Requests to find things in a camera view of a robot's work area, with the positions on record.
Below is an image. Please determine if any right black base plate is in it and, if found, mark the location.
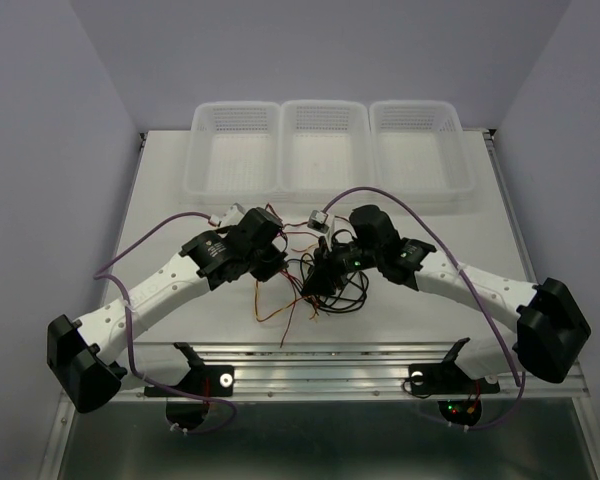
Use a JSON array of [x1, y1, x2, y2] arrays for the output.
[[406, 363, 500, 396]]

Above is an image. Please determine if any thick black cable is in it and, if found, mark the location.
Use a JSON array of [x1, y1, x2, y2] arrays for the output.
[[284, 252, 369, 315]]

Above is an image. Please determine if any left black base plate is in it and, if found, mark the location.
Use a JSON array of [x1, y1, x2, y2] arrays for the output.
[[144, 365, 235, 398]]

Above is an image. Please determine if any right white plastic basket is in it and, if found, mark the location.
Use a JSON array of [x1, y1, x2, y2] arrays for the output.
[[369, 100, 475, 203]]

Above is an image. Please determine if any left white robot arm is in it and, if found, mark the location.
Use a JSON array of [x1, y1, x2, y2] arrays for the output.
[[46, 204, 287, 413]]

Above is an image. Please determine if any red thin wire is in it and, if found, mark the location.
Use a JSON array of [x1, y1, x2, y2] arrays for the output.
[[263, 202, 331, 321]]

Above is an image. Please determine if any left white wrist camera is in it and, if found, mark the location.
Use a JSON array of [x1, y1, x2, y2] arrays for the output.
[[216, 203, 246, 229]]

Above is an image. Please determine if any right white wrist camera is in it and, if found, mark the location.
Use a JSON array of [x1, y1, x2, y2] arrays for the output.
[[307, 210, 335, 237]]

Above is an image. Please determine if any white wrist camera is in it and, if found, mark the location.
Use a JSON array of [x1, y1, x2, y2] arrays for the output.
[[307, 210, 335, 237], [216, 203, 246, 229]]

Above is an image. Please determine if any white plastic basket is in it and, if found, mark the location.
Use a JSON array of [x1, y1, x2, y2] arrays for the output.
[[181, 101, 280, 205], [277, 100, 375, 205], [369, 100, 475, 203]]

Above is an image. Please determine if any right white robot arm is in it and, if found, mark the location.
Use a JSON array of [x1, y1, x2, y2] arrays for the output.
[[302, 205, 591, 395]]

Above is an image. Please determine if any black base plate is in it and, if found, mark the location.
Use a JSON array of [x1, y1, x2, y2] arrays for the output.
[[406, 363, 500, 396], [144, 365, 235, 398]]

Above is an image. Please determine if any middle white plastic basket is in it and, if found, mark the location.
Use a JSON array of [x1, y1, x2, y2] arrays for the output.
[[277, 100, 375, 205]]

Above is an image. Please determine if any left white plastic basket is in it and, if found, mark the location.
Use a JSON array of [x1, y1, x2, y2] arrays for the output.
[[181, 101, 280, 205]]

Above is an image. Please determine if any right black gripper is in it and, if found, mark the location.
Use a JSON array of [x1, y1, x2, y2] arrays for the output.
[[300, 236, 382, 297]]

